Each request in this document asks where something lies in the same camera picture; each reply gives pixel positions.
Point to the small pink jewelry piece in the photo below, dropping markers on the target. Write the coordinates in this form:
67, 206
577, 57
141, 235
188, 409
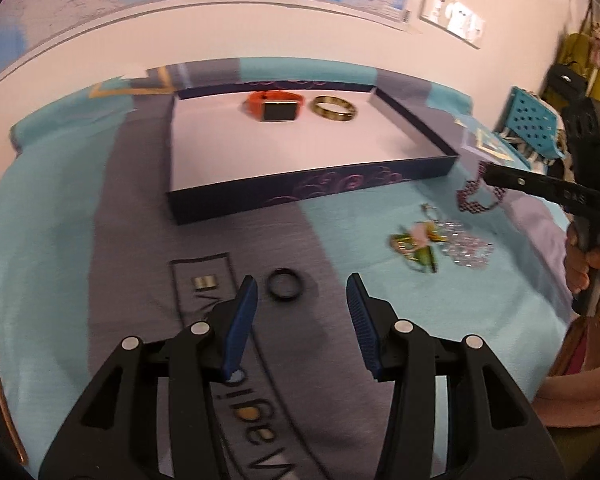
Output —
420, 232

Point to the person's right forearm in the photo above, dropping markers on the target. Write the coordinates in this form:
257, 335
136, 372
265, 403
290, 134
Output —
590, 390

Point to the teal and grey blanket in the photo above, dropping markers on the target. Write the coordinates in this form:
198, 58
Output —
55, 210

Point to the blue perforated plastic stool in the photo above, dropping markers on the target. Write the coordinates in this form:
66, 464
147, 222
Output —
530, 120

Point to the yellow-green hanging clothes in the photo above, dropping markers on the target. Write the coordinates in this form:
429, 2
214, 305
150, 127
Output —
580, 50

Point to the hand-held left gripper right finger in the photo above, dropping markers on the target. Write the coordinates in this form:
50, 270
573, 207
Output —
362, 325

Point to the green and yellow jade pendant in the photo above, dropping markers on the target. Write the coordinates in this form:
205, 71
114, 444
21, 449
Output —
425, 258

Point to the navy cardboard box tray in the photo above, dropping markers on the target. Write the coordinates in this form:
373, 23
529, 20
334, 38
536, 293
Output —
280, 160

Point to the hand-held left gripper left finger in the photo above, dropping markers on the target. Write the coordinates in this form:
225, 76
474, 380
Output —
240, 320

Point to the person's right hand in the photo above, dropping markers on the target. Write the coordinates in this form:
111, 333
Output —
577, 265

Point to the orange smartwatch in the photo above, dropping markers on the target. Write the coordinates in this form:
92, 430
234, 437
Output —
277, 109

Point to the white wall socket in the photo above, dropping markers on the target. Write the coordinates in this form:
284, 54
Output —
467, 25
437, 5

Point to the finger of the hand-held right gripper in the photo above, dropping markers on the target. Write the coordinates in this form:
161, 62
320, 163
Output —
530, 185

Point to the gold bangle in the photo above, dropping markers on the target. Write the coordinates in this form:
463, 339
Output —
332, 116

